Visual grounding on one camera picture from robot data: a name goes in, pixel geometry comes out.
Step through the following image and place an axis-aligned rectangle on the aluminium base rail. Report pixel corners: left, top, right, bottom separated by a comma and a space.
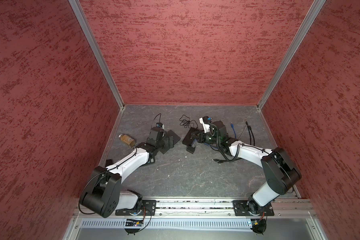
138, 197, 318, 219

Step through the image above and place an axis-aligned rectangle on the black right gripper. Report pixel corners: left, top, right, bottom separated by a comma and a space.
191, 129, 221, 145

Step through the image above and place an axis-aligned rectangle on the black power adapter with cable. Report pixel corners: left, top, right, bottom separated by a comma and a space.
179, 115, 198, 129

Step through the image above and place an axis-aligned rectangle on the aluminium corner post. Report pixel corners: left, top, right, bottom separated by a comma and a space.
257, 0, 326, 112
69, 0, 125, 111

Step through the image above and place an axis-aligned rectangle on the black network switch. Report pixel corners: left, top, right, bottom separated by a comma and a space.
167, 130, 181, 148
182, 128, 200, 147

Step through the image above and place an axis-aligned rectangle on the aluminium left corner post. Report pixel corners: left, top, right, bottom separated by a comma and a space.
69, 0, 125, 111

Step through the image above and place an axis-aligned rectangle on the glass jar with brown contents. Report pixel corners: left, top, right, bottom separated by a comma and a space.
119, 134, 136, 148

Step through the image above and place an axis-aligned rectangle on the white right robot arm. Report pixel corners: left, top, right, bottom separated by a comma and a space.
191, 116, 302, 216

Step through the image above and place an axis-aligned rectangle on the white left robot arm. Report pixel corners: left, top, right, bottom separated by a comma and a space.
78, 126, 181, 218

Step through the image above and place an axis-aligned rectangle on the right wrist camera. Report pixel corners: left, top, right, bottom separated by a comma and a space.
199, 116, 212, 133

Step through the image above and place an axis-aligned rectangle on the aluminium right corner post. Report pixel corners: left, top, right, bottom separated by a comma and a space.
257, 0, 326, 112

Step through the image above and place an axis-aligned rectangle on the black power adapter near switch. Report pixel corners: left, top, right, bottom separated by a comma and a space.
186, 146, 196, 154

